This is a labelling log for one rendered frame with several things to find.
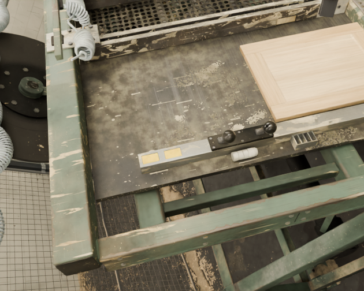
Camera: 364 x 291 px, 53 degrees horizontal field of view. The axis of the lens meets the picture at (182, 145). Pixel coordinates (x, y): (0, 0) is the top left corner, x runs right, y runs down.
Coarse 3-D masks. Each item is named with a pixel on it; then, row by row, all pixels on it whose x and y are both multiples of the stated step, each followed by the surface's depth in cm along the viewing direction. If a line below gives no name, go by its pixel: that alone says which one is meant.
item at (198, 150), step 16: (336, 112) 116; (352, 112) 116; (288, 128) 113; (304, 128) 113; (320, 128) 114; (336, 128) 116; (192, 144) 112; (208, 144) 111; (256, 144) 113; (160, 160) 109; (176, 160) 109; (192, 160) 111
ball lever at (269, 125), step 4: (264, 124) 101; (268, 124) 100; (272, 124) 100; (260, 128) 112; (264, 128) 101; (268, 128) 100; (272, 128) 100; (276, 128) 101; (256, 132) 111; (260, 132) 110; (264, 132) 111; (268, 132) 101; (272, 132) 101
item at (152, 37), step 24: (288, 0) 145; (312, 0) 146; (96, 24) 136; (168, 24) 140; (192, 24) 139; (216, 24) 139; (240, 24) 142; (264, 24) 145; (48, 48) 130; (96, 48) 135; (120, 48) 138; (144, 48) 141
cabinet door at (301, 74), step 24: (240, 48) 139; (264, 48) 137; (288, 48) 137; (312, 48) 137; (336, 48) 136; (360, 48) 135; (264, 72) 130; (288, 72) 130; (312, 72) 130; (336, 72) 129; (360, 72) 129; (264, 96) 125; (288, 96) 124; (312, 96) 123; (336, 96) 123; (360, 96) 122
